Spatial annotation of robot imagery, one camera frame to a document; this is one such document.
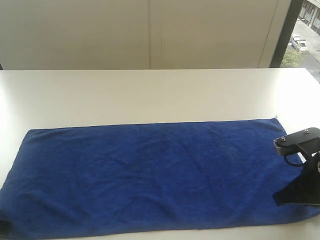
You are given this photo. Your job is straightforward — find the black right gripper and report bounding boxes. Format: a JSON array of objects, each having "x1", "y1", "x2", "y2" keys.
[{"x1": 271, "y1": 149, "x2": 320, "y2": 207}]

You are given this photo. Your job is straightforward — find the blue towel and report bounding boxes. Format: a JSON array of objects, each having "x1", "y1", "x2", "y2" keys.
[{"x1": 0, "y1": 118, "x2": 320, "y2": 240}]

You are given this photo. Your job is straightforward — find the black window frame post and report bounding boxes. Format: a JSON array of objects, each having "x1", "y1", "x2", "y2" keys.
[{"x1": 269, "y1": 0, "x2": 304, "y2": 68}]

